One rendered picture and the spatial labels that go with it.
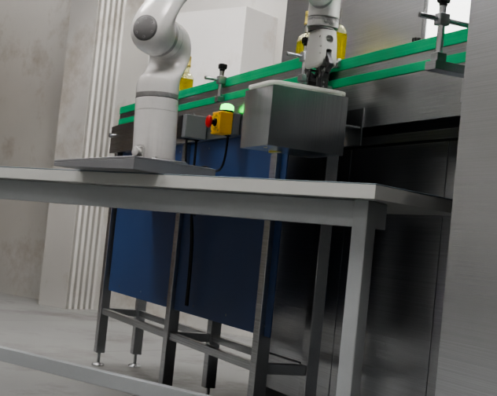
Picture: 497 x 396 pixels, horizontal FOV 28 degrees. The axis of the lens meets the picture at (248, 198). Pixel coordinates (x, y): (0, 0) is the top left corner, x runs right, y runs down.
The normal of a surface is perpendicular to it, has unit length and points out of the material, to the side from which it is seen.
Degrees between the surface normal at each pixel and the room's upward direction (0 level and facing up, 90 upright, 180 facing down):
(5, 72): 90
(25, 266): 90
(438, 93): 90
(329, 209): 90
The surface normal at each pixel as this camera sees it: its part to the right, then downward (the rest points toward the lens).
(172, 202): -0.63, -0.10
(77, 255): 0.77, 0.05
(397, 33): -0.91, -0.11
